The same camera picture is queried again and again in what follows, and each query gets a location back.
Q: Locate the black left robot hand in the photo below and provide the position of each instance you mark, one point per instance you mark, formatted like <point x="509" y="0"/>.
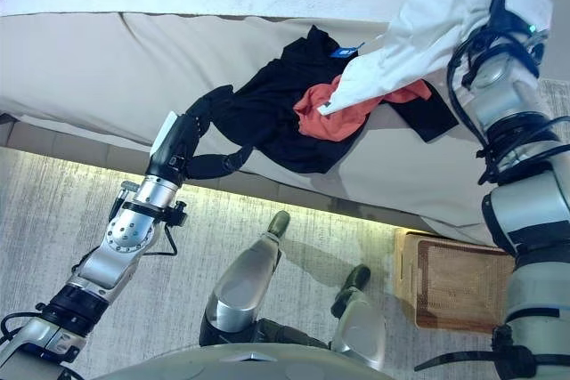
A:
<point x="173" y="148"/>

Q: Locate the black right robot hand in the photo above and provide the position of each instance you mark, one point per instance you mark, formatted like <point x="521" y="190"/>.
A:
<point x="525" y="2"/>

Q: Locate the black garment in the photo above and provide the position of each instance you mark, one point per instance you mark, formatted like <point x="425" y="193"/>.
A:
<point x="276" y="99"/>

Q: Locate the white garment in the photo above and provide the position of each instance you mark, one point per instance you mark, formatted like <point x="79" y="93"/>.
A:
<point x="418" y="42"/>

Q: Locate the orange garment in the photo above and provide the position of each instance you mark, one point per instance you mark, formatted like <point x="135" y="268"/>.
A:
<point x="329" y="117"/>

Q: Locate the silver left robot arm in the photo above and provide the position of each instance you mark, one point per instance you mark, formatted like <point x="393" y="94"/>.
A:
<point x="120" y="237"/>

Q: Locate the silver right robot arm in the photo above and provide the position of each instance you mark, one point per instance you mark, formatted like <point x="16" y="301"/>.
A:
<point x="525" y="202"/>

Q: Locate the beige bed cover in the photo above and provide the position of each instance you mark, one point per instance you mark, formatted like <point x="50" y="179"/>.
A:
<point x="111" y="64"/>

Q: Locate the beige upholstered bed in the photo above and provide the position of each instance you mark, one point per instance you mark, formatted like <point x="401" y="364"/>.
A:
<point x="67" y="135"/>

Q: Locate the brown wicker basket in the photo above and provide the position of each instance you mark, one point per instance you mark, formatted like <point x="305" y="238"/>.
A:
<point x="463" y="282"/>

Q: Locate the grey striped area rug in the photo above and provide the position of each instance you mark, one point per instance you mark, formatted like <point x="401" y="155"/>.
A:
<point x="67" y="211"/>

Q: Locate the robot left leg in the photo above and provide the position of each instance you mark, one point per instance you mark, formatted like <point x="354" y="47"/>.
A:
<point x="245" y="277"/>

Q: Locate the robot leg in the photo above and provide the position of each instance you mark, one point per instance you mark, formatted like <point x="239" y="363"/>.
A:
<point x="245" y="277"/>
<point x="360" y="317"/>

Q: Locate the robot right leg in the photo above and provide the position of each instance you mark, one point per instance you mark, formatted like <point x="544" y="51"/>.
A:
<point x="360" y="317"/>

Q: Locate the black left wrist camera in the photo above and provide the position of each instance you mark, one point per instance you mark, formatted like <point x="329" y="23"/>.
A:
<point x="176" y="215"/>

